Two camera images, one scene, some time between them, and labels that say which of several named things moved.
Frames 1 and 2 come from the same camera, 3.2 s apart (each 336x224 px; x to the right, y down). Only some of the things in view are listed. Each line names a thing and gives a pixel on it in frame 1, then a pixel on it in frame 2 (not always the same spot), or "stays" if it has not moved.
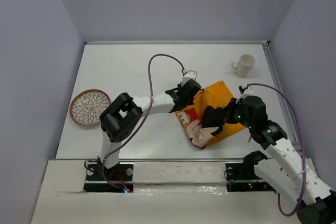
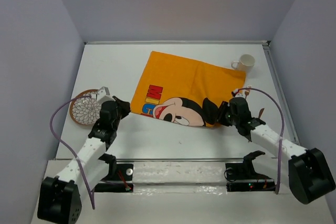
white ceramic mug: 244,66 stays
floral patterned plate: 87,106 stays
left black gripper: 190,102 to 124,106
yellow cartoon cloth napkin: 216,95 to 183,91
